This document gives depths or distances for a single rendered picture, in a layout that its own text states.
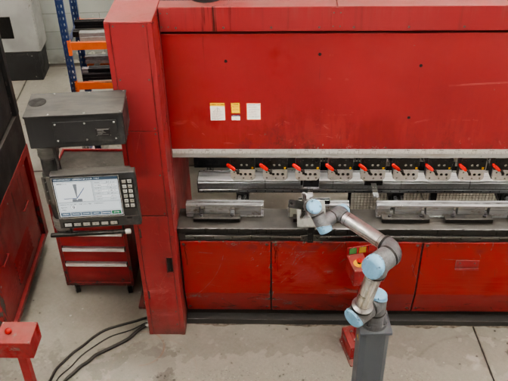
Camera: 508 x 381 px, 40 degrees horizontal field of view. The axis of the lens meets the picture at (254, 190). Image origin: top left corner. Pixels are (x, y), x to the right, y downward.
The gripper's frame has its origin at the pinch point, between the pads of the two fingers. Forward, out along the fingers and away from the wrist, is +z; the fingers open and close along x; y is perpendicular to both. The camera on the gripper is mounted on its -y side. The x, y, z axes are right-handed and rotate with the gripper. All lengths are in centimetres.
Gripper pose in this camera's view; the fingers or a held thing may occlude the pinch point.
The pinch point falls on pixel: (300, 205)
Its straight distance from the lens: 401.3
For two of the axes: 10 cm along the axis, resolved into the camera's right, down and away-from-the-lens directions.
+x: 1.1, -9.9, 0.2
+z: -0.8, 0.1, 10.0
